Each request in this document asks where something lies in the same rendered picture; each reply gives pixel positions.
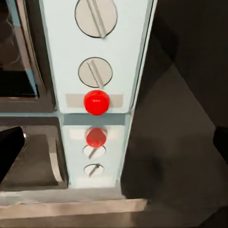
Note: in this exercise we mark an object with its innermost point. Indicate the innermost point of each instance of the fridge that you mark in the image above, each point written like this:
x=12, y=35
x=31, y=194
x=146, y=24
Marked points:
x=194, y=34

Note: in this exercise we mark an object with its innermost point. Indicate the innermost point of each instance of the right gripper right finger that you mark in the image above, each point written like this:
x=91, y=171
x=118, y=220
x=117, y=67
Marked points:
x=220, y=141

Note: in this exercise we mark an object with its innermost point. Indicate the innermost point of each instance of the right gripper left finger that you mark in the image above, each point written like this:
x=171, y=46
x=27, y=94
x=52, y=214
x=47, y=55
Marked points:
x=11, y=143

